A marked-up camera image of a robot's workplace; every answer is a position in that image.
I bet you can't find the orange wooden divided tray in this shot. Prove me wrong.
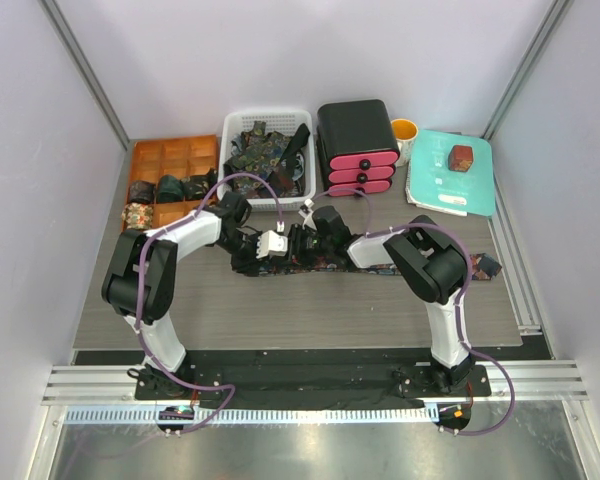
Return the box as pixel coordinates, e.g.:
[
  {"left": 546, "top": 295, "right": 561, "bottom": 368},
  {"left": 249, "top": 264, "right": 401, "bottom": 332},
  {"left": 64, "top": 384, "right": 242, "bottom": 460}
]
[{"left": 121, "top": 135, "right": 219, "bottom": 231}]

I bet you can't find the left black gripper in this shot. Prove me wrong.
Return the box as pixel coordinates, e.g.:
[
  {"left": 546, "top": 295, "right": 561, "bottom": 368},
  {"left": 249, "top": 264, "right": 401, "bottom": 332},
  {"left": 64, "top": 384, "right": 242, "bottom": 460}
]
[{"left": 217, "top": 230, "right": 269, "bottom": 276}]

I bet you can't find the green paisley tie in basket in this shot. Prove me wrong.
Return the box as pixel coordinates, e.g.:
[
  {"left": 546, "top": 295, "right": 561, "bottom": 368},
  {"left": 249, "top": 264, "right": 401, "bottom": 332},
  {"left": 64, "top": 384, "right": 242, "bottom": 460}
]
[{"left": 223, "top": 121, "right": 291, "bottom": 180}]

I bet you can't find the rolled cream floral tie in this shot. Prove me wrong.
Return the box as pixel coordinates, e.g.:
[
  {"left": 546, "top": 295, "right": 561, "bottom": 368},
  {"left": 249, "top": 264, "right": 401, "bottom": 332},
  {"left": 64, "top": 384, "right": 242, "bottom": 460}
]
[{"left": 121, "top": 202, "right": 154, "bottom": 231}]

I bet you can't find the purple cable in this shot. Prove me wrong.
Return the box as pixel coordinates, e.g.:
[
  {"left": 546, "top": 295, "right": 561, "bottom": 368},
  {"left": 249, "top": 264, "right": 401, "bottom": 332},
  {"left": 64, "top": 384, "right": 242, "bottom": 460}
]
[
  {"left": 124, "top": 172, "right": 286, "bottom": 436},
  {"left": 302, "top": 187, "right": 519, "bottom": 436}
]

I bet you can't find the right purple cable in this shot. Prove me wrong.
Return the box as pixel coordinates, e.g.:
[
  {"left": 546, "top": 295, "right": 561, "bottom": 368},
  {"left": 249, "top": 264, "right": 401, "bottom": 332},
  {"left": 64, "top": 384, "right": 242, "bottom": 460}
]
[{"left": 302, "top": 187, "right": 519, "bottom": 436}]

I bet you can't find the white plastic mesh basket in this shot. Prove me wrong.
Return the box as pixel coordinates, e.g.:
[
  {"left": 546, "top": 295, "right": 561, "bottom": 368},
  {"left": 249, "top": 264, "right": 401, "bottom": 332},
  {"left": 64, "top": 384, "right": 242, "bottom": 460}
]
[{"left": 217, "top": 108, "right": 317, "bottom": 210}]

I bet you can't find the dark red patterned tie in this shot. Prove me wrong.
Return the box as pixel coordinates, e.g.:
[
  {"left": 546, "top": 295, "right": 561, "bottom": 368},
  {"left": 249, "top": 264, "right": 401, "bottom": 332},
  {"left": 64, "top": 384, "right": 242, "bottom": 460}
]
[{"left": 266, "top": 166, "right": 303, "bottom": 198}]

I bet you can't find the white mug yellow inside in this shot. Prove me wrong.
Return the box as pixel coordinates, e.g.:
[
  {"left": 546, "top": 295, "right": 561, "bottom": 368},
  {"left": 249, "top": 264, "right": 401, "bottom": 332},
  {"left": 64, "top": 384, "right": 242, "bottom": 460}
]
[{"left": 391, "top": 119, "right": 419, "bottom": 167}]

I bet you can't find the teal book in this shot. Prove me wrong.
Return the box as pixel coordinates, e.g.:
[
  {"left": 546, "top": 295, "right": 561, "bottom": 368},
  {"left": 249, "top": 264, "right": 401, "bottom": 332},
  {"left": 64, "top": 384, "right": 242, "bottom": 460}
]
[{"left": 405, "top": 130, "right": 496, "bottom": 217}]

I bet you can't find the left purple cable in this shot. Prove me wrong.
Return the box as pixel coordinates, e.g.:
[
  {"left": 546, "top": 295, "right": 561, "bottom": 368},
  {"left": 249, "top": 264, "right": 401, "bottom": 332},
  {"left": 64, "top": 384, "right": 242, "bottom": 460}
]
[{"left": 124, "top": 172, "right": 286, "bottom": 436}]

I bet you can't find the aluminium frame rail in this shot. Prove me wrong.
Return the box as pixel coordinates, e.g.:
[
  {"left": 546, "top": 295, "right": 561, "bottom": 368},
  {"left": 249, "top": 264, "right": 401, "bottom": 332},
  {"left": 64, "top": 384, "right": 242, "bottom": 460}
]
[{"left": 43, "top": 360, "right": 589, "bottom": 405}]

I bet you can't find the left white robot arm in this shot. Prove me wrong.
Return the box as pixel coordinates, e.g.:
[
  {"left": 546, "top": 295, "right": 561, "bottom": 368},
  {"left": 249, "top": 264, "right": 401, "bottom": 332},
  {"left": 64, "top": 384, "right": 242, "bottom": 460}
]
[{"left": 101, "top": 193, "right": 264, "bottom": 399}]

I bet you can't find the rolled brown patterned tie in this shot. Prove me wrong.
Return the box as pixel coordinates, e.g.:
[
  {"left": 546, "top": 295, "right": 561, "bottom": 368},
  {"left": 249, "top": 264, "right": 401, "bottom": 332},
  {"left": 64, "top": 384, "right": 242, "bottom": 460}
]
[{"left": 127, "top": 180, "right": 156, "bottom": 205}]

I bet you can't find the navy floral silk tie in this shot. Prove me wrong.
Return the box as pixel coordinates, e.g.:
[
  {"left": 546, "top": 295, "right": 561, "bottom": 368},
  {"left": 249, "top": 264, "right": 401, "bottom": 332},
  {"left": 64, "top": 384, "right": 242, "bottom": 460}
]
[{"left": 273, "top": 253, "right": 502, "bottom": 281}]

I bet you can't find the white slotted cable duct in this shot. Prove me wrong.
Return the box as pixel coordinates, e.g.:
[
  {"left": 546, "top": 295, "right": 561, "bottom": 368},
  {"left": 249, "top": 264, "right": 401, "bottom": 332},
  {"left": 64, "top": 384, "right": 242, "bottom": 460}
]
[{"left": 64, "top": 404, "right": 439, "bottom": 426}]

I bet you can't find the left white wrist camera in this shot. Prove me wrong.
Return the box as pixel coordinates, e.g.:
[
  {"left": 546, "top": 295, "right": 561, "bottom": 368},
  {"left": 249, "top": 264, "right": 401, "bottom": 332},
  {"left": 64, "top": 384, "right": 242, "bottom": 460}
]
[{"left": 256, "top": 230, "right": 289, "bottom": 259}]

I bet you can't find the black tie in basket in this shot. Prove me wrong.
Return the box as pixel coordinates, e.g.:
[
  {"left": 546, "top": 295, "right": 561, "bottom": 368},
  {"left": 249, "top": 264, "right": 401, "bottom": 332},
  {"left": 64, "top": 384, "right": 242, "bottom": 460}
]
[{"left": 280, "top": 123, "right": 311, "bottom": 170}]

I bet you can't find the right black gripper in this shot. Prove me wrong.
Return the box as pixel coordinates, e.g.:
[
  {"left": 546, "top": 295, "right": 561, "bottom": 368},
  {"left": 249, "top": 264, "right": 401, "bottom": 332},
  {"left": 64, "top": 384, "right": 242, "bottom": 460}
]
[{"left": 269, "top": 224, "right": 333, "bottom": 269}]

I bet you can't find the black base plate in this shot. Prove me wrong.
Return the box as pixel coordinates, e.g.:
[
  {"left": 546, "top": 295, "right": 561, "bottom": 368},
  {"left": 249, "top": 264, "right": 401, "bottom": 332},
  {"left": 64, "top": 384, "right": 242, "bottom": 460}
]
[{"left": 127, "top": 348, "right": 492, "bottom": 411}]

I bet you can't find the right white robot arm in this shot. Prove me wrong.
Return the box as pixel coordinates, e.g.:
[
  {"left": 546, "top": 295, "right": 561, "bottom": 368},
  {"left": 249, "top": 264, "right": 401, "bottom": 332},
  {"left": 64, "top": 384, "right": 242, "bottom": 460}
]
[{"left": 289, "top": 205, "right": 474, "bottom": 395}]

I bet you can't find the red brown small box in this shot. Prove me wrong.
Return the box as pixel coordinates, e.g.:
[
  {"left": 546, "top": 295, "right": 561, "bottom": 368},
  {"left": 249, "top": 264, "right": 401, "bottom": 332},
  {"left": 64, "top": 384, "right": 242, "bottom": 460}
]
[{"left": 447, "top": 144, "right": 474, "bottom": 173}]

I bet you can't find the rolled dark green tie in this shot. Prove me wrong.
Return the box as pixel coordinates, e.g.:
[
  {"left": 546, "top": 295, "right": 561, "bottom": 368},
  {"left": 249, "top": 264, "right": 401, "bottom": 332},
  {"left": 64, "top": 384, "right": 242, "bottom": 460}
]
[{"left": 156, "top": 174, "right": 185, "bottom": 204}]

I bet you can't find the black pink drawer organizer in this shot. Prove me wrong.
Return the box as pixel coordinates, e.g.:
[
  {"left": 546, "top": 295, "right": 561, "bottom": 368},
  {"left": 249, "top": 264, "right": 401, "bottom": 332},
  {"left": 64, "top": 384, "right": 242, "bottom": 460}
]
[{"left": 316, "top": 99, "right": 399, "bottom": 196}]

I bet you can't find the rolled black dotted tie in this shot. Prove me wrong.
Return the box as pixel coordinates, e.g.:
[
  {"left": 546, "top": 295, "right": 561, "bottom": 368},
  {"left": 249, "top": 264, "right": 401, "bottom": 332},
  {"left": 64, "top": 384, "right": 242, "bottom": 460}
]
[{"left": 180, "top": 168, "right": 217, "bottom": 201}]

